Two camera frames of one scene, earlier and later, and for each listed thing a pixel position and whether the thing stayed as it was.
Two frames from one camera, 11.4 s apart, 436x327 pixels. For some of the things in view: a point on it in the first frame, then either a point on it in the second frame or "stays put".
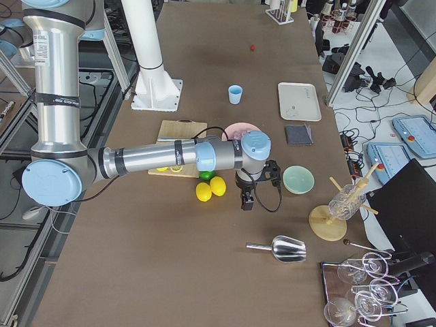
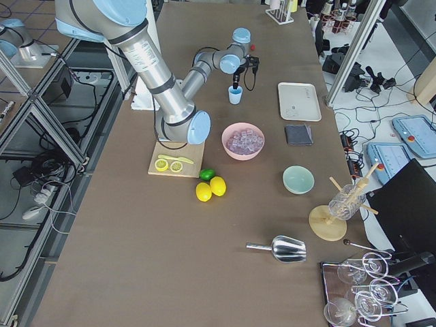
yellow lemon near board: x=218 y=186 stays put
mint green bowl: x=298 y=180 stays put
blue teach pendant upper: x=418 y=133 stays put
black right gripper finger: x=249 y=204 → x=236 y=81
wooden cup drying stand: x=323 y=222 stays put
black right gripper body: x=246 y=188 → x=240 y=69
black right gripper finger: x=244 y=199 → x=235 y=81
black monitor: x=405 y=206 stays put
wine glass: x=339 y=312 stays put
